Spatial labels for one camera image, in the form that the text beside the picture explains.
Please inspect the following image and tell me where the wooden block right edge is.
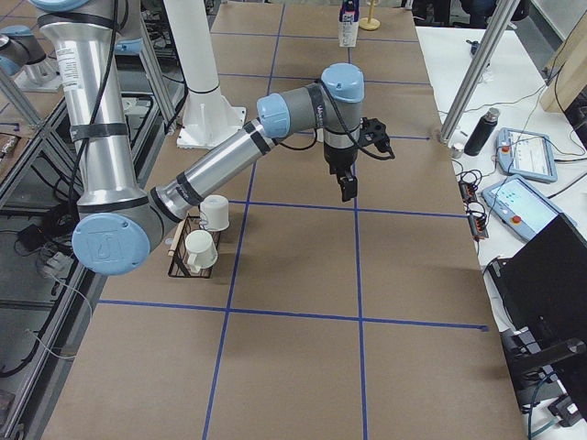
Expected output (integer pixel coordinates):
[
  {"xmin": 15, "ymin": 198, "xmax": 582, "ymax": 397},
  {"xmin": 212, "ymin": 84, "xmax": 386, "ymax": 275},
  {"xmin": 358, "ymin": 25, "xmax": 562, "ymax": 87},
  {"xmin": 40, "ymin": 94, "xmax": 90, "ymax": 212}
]
[{"xmin": 540, "ymin": 12, "xmax": 586, "ymax": 113}]

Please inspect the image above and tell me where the black laptop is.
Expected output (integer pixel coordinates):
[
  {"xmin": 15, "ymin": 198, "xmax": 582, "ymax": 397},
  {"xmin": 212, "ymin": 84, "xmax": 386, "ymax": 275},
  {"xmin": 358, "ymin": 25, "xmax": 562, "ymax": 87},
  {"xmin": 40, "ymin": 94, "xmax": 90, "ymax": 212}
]
[{"xmin": 486, "ymin": 214, "xmax": 586, "ymax": 358}]

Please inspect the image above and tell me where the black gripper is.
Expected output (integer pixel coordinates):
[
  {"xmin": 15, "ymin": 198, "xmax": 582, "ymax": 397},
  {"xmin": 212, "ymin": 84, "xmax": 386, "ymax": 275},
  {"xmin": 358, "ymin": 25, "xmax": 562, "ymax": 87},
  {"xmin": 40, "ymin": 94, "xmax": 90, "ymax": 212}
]
[{"xmin": 324, "ymin": 145, "xmax": 358, "ymax": 203}]

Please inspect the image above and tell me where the black water bottle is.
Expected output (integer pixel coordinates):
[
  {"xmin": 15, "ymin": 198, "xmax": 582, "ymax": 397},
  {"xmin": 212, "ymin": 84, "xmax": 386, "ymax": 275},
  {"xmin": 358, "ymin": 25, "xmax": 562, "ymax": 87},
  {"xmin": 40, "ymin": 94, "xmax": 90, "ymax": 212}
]
[{"xmin": 464, "ymin": 107, "xmax": 501, "ymax": 157}]

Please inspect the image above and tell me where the milk carton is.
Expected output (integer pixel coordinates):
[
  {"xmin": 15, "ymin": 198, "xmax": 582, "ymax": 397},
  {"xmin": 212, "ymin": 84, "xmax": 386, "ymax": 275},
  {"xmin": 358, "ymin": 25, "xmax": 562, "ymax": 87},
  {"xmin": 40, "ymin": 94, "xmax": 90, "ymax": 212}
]
[{"xmin": 338, "ymin": 0, "xmax": 360, "ymax": 48}]

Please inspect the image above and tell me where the black power strip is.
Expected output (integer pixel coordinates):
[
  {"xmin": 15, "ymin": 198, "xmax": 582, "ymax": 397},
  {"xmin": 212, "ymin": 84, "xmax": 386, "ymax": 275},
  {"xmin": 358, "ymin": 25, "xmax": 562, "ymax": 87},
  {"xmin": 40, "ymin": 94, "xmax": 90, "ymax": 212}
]
[{"xmin": 459, "ymin": 181, "xmax": 489, "ymax": 242}]

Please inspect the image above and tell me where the black wire cup rack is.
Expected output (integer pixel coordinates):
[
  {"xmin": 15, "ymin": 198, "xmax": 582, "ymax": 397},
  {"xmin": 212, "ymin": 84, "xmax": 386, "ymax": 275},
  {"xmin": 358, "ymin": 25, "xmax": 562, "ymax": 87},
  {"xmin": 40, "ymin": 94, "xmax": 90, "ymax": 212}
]
[{"xmin": 167, "ymin": 215, "xmax": 221, "ymax": 279}]

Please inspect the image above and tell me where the aluminium frame post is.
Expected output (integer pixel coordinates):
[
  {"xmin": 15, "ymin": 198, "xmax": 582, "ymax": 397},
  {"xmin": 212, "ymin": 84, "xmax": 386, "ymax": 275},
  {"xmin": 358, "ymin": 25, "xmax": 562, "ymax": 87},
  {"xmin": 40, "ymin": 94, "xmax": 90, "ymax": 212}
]
[{"xmin": 438, "ymin": 0, "xmax": 519, "ymax": 145}]

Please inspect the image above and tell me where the wooden stand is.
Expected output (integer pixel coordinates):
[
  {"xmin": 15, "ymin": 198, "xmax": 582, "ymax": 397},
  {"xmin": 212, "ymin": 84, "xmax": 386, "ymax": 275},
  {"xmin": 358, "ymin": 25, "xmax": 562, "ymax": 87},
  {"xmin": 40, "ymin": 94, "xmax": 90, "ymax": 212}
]
[{"xmin": 359, "ymin": 0, "xmax": 381, "ymax": 31}]

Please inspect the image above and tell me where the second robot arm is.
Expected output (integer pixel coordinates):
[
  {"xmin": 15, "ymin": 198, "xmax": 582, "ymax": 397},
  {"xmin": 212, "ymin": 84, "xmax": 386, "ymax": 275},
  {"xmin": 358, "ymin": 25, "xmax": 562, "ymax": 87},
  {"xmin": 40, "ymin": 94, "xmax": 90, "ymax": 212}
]
[{"xmin": 1, "ymin": 25, "xmax": 47, "ymax": 76}]

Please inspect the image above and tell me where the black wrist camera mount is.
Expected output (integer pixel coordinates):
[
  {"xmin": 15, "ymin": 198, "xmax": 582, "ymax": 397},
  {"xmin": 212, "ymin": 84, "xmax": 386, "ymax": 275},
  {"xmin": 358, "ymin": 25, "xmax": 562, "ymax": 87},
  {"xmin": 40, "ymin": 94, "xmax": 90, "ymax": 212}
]
[{"xmin": 358, "ymin": 117, "xmax": 393, "ymax": 156}]

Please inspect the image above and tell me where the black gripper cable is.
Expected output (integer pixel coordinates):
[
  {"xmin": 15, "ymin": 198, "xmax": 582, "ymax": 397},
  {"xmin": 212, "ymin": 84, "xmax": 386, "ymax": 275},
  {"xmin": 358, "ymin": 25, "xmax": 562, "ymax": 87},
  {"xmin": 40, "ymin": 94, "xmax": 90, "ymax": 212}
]
[{"xmin": 279, "ymin": 80, "xmax": 395, "ymax": 161}]

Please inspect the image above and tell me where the teach pendant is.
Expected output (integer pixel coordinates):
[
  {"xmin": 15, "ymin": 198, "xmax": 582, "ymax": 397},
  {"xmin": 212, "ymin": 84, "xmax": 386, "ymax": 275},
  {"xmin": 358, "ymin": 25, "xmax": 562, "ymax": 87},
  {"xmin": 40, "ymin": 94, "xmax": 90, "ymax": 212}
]
[
  {"xmin": 495, "ymin": 127, "xmax": 558, "ymax": 183},
  {"xmin": 482, "ymin": 174, "xmax": 563, "ymax": 241}
]

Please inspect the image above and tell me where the teach pendant far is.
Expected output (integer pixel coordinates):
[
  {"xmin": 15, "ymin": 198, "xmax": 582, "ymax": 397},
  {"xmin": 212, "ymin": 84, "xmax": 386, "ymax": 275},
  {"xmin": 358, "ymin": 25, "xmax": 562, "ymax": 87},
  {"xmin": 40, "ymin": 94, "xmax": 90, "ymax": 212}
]
[{"xmin": 495, "ymin": 127, "xmax": 558, "ymax": 183}]

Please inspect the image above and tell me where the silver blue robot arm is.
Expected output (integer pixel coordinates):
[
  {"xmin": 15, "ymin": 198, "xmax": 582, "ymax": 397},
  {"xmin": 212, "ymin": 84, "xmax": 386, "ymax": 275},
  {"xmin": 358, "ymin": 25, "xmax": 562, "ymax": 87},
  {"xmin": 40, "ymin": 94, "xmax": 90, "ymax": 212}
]
[{"xmin": 35, "ymin": 1, "xmax": 364, "ymax": 276}]

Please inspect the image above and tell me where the teach pendant near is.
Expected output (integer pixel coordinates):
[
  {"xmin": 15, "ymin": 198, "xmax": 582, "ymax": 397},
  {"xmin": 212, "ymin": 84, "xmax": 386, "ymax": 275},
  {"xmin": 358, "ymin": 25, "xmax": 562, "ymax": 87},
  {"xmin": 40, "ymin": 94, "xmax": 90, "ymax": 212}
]
[{"xmin": 482, "ymin": 174, "xmax": 563, "ymax": 241}]

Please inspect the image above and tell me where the white mug with lettering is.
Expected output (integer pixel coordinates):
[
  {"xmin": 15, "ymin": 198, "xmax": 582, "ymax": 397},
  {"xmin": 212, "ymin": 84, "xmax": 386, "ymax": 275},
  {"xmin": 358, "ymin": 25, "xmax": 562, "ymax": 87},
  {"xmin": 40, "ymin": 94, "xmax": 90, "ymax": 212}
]
[{"xmin": 199, "ymin": 194, "xmax": 229, "ymax": 232}]

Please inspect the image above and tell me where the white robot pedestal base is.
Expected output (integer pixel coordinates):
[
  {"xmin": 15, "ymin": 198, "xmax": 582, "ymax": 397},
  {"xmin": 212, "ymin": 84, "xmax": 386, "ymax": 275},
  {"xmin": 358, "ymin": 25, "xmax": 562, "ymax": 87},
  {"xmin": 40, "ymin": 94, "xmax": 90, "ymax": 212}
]
[{"xmin": 164, "ymin": 0, "xmax": 246, "ymax": 149}]

